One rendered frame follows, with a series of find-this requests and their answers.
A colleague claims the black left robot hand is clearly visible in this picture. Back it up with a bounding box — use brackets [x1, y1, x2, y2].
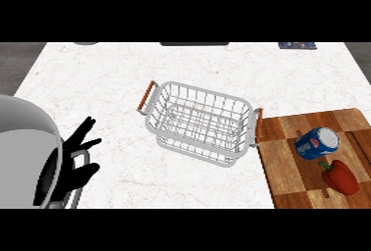
[33, 116, 104, 207]

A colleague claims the brown wooden cutting board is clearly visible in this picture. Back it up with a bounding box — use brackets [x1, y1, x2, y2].
[256, 108, 371, 210]

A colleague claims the red bell pepper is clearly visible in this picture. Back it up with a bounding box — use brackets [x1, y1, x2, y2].
[317, 159, 361, 196]

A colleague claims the dark grey flat appliance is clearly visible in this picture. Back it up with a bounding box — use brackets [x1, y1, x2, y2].
[160, 41, 231, 47]

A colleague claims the blue soda can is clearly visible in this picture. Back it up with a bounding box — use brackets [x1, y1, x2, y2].
[294, 126, 340, 161]

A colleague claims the dark blue flat object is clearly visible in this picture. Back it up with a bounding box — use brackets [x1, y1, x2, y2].
[278, 41, 319, 51]

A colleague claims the white wire tiered basket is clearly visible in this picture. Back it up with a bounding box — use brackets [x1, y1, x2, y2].
[136, 79, 265, 169]

